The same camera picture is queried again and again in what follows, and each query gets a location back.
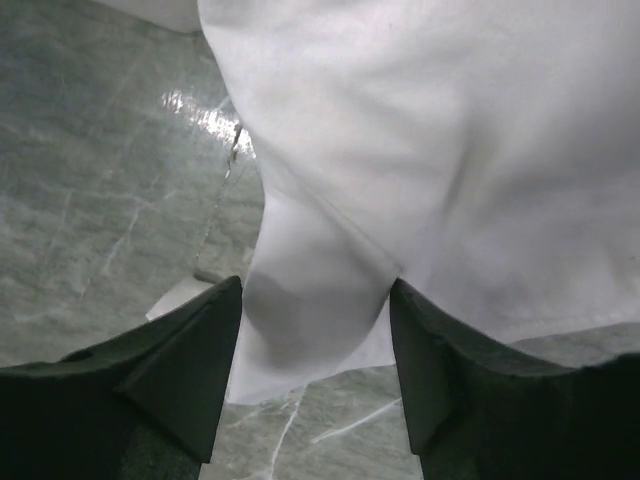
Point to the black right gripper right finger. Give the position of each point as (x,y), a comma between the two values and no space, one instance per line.
(478,409)

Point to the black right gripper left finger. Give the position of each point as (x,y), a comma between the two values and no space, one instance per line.
(145,404)

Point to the white t-shirt red print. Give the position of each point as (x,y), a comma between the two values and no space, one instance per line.
(486,152)

